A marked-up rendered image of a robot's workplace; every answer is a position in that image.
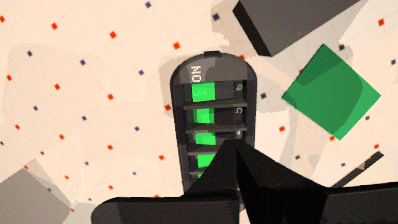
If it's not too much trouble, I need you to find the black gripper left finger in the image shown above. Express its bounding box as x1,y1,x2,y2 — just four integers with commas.
90,139,241,224

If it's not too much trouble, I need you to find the dark grey controller unit with green rocker switches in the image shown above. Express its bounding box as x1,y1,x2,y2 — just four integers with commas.
170,50,257,194

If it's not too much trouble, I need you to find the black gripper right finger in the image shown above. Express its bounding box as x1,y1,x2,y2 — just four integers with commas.
233,139,398,224

